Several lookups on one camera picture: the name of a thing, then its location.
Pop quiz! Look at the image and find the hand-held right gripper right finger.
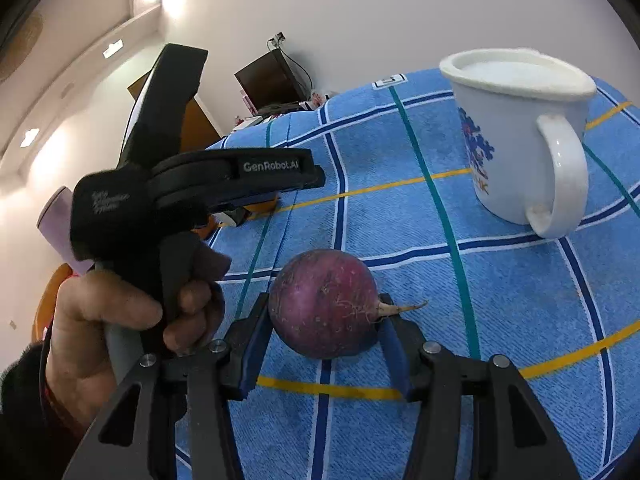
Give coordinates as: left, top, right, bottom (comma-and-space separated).
376, 304, 583, 480

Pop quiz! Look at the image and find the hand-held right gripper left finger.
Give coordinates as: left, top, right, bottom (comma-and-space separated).
62, 292, 273, 480

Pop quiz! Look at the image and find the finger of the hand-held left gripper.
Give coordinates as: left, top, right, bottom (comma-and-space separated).
159, 186, 302, 212
149, 146, 327, 197

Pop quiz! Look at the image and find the metal tin box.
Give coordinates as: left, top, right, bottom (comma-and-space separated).
215, 205, 253, 229

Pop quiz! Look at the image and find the purple radish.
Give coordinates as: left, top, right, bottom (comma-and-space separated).
268, 249, 430, 361

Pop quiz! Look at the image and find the person's left forearm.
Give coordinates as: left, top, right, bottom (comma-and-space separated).
0, 337, 108, 480

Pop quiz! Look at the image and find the person's left hand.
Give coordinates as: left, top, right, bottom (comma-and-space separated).
46, 246, 232, 412

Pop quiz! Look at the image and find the white television stand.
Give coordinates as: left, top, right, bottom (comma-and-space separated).
231, 91, 333, 133

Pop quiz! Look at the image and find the pink tumbler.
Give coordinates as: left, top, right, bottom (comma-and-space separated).
37, 186, 97, 277

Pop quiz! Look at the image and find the brown wooden door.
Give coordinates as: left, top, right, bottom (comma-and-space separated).
127, 71, 224, 152

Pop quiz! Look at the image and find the black television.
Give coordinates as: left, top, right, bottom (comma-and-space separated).
234, 50, 309, 112

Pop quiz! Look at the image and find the orange sofa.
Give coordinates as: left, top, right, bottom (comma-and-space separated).
31, 261, 72, 343

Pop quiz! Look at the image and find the blue plaid blanket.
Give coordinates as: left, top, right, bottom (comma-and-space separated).
172, 67, 640, 480

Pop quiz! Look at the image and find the white mug with blue print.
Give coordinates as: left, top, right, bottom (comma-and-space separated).
439, 48, 597, 240

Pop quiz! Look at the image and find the black power cable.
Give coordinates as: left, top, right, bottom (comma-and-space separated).
281, 42, 315, 92

